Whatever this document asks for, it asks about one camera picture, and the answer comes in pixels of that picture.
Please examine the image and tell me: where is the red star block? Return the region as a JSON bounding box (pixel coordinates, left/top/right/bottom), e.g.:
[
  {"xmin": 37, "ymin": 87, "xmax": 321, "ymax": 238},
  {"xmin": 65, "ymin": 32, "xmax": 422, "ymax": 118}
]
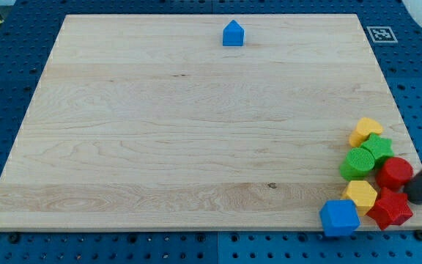
[{"xmin": 366, "ymin": 187, "xmax": 414, "ymax": 230}]

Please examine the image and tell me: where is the yellow hexagon block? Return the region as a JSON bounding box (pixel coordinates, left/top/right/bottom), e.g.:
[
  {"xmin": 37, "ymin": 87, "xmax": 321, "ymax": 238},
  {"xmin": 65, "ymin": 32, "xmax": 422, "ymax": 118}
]
[{"xmin": 341, "ymin": 180, "xmax": 377, "ymax": 216}]

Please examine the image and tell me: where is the green star block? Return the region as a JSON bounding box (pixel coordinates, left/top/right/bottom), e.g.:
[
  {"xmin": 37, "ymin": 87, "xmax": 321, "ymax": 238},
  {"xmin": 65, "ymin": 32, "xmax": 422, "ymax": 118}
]
[{"xmin": 360, "ymin": 133, "xmax": 395, "ymax": 168}]

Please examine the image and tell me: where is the wooden board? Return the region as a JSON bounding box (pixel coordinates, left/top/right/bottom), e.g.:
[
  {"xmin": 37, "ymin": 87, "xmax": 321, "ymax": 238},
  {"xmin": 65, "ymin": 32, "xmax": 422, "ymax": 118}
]
[{"xmin": 0, "ymin": 14, "xmax": 421, "ymax": 232}]

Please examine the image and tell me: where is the blue pentagon house block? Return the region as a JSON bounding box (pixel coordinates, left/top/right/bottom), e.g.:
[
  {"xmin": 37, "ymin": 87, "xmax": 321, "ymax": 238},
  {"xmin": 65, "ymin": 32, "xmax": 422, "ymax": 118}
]
[{"xmin": 222, "ymin": 20, "xmax": 245, "ymax": 46}]

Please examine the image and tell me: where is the green cylinder block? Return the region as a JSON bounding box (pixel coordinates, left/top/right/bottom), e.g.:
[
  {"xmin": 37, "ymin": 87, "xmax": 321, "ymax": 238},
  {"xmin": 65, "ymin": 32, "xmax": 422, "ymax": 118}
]
[{"xmin": 339, "ymin": 147, "xmax": 375, "ymax": 181}]

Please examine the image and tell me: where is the blue cube block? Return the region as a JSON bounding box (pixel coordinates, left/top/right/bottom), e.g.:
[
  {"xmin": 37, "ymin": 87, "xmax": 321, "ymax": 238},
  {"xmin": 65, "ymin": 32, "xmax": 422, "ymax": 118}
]
[{"xmin": 319, "ymin": 199, "xmax": 360, "ymax": 237}]

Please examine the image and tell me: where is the yellow heart block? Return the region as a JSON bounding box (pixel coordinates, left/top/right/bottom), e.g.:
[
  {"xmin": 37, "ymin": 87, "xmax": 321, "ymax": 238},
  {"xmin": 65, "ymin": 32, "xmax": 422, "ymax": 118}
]
[{"xmin": 349, "ymin": 117, "xmax": 384, "ymax": 147}]

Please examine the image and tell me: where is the red cylinder block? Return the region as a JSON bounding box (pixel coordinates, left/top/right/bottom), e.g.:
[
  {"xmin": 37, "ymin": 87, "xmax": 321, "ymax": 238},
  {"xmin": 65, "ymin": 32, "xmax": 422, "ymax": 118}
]
[{"xmin": 375, "ymin": 157, "xmax": 413, "ymax": 191}]

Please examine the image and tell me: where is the white fiducial marker tag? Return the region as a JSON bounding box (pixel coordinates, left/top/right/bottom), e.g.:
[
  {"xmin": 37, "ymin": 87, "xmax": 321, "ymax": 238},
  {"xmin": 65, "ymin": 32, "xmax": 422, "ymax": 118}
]
[{"xmin": 366, "ymin": 26, "xmax": 398, "ymax": 43}]

